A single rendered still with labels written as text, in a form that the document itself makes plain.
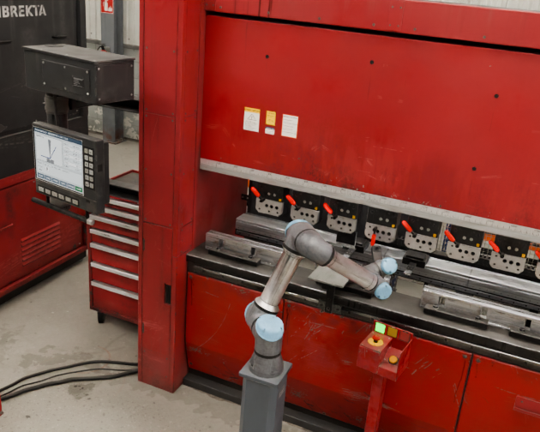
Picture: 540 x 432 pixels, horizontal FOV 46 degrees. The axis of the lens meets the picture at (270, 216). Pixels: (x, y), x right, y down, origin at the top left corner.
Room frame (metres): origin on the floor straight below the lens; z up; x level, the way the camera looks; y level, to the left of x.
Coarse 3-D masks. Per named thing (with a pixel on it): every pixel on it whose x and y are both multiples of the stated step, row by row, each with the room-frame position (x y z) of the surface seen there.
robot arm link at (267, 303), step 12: (288, 228) 2.51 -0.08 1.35; (300, 228) 2.45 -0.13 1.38; (312, 228) 2.46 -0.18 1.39; (288, 240) 2.46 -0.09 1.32; (288, 252) 2.45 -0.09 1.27; (288, 264) 2.44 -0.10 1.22; (276, 276) 2.44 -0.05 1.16; (288, 276) 2.44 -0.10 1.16; (276, 288) 2.43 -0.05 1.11; (264, 300) 2.43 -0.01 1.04; (276, 300) 2.43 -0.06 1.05; (252, 312) 2.42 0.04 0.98; (264, 312) 2.40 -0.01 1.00; (276, 312) 2.42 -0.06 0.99
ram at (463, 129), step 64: (256, 64) 3.17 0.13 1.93; (320, 64) 3.04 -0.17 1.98; (384, 64) 2.93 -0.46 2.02; (448, 64) 2.82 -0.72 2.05; (512, 64) 2.72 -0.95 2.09; (320, 128) 3.03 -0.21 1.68; (384, 128) 2.91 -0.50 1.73; (448, 128) 2.80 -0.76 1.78; (512, 128) 2.70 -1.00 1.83; (320, 192) 3.02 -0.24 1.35; (384, 192) 2.89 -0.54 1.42; (448, 192) 2.78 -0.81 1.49; (512, 192) 2.68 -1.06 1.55
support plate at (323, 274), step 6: (318, 270) 2.86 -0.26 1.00; (324, 270) 2.86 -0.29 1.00; (330, 270) 2.87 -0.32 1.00; (312, 276) 2.78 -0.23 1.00; (318, 276) 2.79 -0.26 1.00; (324, 276) 2.80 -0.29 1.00; (330, 276) 2.80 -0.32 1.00; (336, 276) 2.81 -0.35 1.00; (342, 276) 2.81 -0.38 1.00; (324, 282) 2.74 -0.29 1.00; (330, 282) 2.74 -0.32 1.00; (336, 282) 2.74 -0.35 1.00; (342, 282) 2.75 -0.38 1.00; (342, 288) 2.70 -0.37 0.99
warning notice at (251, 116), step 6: (246, 108) 3.19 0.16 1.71; (252, 108) 3.17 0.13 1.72; (246, 114) 3.18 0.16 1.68; (252, 114) 3.17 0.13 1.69; (258, 114) 3.16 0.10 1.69; (246, 120) 3.18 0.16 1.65; (252, 120) 3.17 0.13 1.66; (258, 120) 3.16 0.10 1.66; (246, 126) 3.18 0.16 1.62; (252, 126) 3.17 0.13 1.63; (258, 126) 3.16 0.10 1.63
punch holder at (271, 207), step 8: (264, 184) 3.13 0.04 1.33; (272, 184) 3.12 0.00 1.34; (264, 192) 3.13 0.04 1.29; (272, 192) 3.12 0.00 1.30; (280, 192) 3.10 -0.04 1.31; (288, 192) 3.16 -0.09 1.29; (256, 200) 3.14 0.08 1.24; (272, 200) 3.11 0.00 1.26; (256, 208) 3.14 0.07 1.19; (264, 208) 3.13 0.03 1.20; (272, 208) 3.11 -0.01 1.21; (280, 208) 3.09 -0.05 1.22
